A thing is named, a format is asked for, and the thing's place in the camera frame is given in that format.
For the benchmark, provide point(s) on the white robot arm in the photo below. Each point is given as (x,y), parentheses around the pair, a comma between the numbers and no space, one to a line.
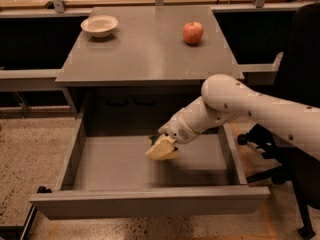
(224,98)

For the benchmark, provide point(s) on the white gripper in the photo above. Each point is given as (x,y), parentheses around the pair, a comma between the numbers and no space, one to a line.
(175,126)

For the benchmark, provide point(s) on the white ceramic bowl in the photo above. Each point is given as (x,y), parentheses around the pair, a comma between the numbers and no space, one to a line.
(99,26)

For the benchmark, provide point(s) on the grey cabinet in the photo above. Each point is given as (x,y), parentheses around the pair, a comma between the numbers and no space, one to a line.
(145,71)

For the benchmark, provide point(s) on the grey open top drawer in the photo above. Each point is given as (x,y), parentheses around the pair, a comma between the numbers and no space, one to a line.
(106,172)

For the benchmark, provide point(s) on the black office chair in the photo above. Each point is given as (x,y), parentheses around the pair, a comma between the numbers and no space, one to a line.
(297,79)

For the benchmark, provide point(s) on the red apple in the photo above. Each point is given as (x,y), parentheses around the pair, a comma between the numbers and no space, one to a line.
(192,32)

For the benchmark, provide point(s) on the green and yellow sponge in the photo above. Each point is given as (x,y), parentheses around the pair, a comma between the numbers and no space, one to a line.
(153,139)

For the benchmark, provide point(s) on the grey metal shelf frame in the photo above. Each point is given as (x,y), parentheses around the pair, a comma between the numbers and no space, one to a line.
(256,37)

